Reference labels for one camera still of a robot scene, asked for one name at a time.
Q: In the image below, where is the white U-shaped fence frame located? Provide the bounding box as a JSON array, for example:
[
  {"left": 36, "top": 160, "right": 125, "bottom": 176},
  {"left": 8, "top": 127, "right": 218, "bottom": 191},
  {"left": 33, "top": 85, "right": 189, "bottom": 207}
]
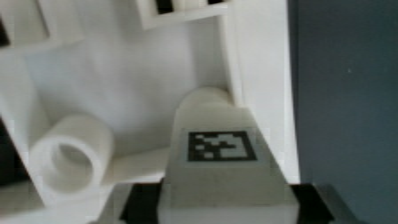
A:
[{"left": 221, "top": 0, "right": 301, "bottom": 185}]

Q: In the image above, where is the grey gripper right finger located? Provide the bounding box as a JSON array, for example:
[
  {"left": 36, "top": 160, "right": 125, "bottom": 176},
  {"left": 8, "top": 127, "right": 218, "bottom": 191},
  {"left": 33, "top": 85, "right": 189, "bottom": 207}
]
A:
[{"left": 292, "top": 183, "right": 369, "bottom": 224}]

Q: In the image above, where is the white tagged chair leg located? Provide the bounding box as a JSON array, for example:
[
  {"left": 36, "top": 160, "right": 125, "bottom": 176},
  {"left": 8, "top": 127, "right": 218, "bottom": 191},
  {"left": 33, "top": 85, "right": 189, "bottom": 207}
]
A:
[{"left": 159, "top": 87, "right": 299, "bottom": 224}]

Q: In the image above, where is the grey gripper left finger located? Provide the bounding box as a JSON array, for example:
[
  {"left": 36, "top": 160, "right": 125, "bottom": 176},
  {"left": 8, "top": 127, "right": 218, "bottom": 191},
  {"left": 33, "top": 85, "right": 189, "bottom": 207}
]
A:
[{"left": 90, "top": 183, "right": 162, "bottom": 224}]

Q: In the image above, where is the white chair seat part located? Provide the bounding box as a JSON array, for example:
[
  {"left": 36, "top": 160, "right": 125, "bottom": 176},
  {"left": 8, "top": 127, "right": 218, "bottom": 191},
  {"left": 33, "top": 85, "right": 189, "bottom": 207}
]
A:
[{"left": 0, "top": 0, "right": 232, "bottom": 224}]

